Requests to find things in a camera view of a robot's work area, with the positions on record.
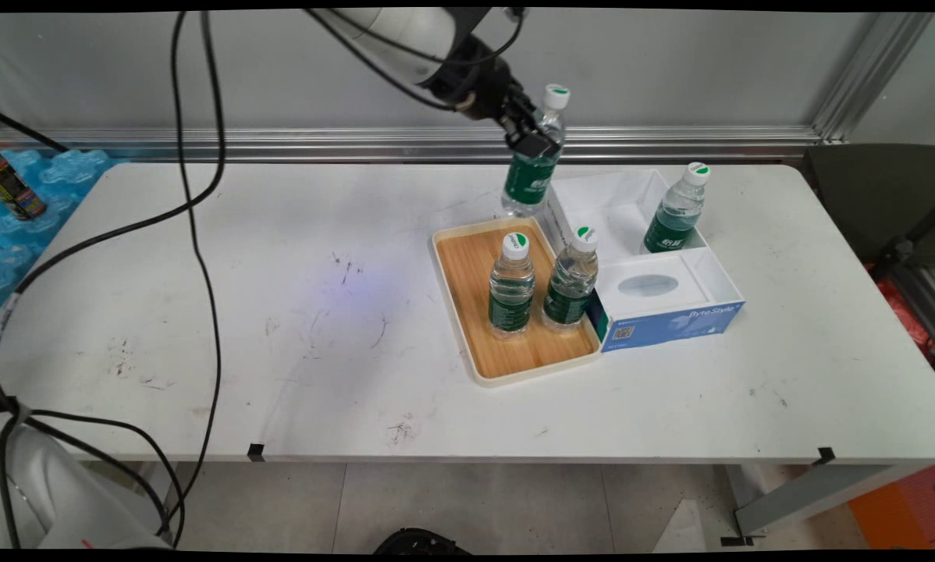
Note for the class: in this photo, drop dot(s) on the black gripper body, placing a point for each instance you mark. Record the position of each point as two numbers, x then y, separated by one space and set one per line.
479 82

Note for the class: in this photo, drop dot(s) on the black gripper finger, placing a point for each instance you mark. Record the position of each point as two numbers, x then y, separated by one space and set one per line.
536 113
531 144

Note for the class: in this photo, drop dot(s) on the green label water bottle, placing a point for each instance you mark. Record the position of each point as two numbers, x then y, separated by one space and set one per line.
512 285
531 176
571 279
677 211

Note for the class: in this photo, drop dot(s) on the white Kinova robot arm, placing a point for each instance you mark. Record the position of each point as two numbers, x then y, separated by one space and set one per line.
393 35

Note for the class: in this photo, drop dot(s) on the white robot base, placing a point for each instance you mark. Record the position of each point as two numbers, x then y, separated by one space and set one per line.
54 496

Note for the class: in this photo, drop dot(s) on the wooden tray with cream rim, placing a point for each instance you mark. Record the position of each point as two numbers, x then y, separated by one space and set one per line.
475 297

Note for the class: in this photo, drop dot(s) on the white and blue cardboard box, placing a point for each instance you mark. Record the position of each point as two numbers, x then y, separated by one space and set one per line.
655 293

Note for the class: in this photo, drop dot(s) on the red patterned bag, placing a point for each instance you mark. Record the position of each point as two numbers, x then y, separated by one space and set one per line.
904 312

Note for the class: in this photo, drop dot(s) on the black tape marker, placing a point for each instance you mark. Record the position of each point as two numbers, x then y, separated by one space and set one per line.
256 451
826 454

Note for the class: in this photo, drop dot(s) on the black round object on floor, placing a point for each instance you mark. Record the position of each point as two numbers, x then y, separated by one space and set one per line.
421 542

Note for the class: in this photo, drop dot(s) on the blue plastic-wrapped bottle pack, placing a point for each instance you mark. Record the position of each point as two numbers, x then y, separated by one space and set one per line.
46 187

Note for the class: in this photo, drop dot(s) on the grey metal table leg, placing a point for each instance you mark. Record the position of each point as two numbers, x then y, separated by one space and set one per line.
811 496

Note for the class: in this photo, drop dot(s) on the colourful drink can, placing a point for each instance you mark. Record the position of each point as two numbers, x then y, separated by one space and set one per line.
16 189

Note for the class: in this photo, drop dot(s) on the orange box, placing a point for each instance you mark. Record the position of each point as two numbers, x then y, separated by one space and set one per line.
901 507

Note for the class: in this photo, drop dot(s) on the horizontal aluminium frame rail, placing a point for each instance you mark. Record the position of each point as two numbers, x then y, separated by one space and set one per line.
280 144

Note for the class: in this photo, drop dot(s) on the diagonal aluminium frame post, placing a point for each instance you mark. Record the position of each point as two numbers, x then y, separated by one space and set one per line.
869 74

